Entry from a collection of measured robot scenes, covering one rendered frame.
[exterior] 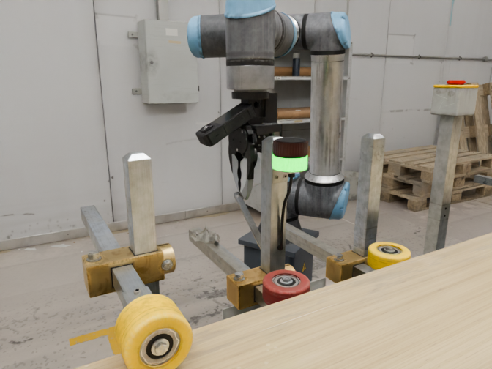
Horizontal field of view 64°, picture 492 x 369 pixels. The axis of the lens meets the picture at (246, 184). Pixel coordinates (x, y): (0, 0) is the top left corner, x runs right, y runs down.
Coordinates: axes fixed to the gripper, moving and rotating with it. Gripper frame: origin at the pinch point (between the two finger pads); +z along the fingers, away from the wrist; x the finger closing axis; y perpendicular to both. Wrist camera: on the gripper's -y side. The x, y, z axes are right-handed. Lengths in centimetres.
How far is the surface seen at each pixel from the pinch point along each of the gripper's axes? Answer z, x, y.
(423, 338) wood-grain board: 11.2, -38.9, 5.8
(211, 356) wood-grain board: 11.0, -28.0, -20.1
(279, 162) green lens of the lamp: -8.8, -13.4, -0.2
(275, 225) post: 4.0, -9.5, 1.9
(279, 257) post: 10.8, -9.5, 2.9
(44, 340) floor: 101, 127, -41
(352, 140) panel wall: 45, 250, 281
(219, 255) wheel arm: 15.0, 5.4, -2.8
